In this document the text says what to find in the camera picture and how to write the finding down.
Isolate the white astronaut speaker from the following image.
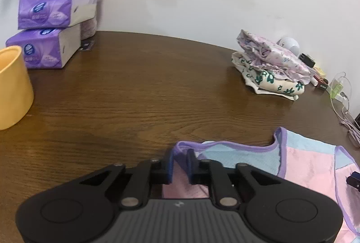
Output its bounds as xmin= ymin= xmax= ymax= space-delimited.
xmin=277 ymin=36 xmax=300 ymax=56

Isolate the folded cream green-flower cloth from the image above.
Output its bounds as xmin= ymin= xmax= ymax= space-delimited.
xmin=231 ymin=51 xmax=306 ymax=100

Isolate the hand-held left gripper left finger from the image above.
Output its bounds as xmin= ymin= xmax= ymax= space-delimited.
xmin=79 ymin=149 xmax=176 ymax=209

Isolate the pink and blue mesh top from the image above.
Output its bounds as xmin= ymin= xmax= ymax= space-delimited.
xmin=162 ymin=127 xmax=360 ymax=243

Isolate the folded pink floral cloth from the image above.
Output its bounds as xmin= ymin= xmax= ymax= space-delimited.
xmin=236 ymin=29 xmax=312 ymax=83

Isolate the sealed purple tissue pack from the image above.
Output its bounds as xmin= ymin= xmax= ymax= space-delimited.
xmin=6 ymin=24 xmax=82 ymax=69

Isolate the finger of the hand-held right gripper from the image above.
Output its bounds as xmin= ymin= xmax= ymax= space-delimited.
xmin=346 ymin=171 xmax=360 ymax=191

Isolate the yellow mug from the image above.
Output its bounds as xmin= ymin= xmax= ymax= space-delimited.
xmin=0 ymin=46 xmax=35 ymax=130

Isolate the white cable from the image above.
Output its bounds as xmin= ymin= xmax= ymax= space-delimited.
xmin=330 ymin=71 xmax=353 ymax=120

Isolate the black charger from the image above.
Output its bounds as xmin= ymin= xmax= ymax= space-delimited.
xmin=298 ymin=53 xmax=316 ymax=68

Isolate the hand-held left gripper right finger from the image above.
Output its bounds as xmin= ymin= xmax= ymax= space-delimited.
xmin=187 ymin=150 xmax=282 ymax=209

